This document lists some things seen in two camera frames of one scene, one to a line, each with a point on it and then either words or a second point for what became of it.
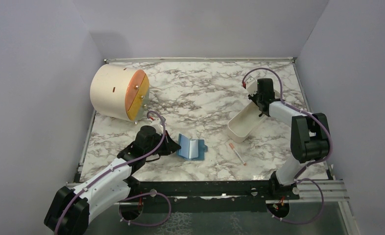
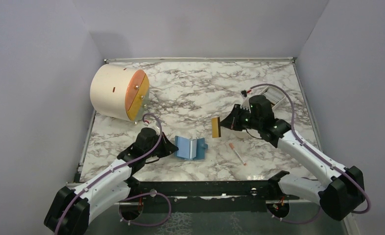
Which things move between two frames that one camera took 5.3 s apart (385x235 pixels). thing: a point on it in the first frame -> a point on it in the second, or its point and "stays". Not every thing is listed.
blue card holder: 191,150 stays
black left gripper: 170,146 stays
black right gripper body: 255,97 -> 249,121
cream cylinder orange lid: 120,92 stays
